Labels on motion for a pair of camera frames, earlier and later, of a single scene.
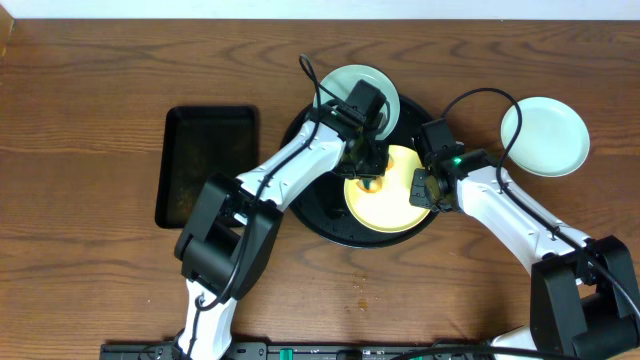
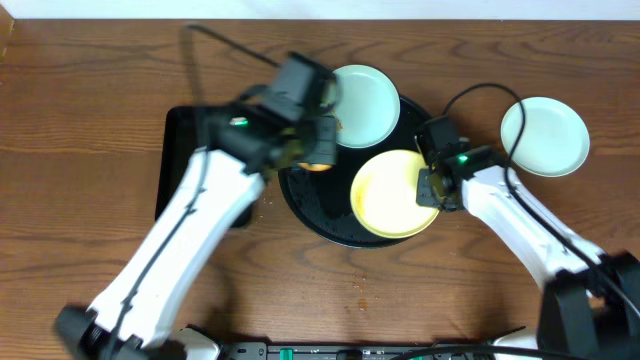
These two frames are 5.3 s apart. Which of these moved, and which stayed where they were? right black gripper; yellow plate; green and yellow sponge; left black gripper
Moved: left black gripper; green and yellow sponge
Stayed: right black gripper; yellow plate
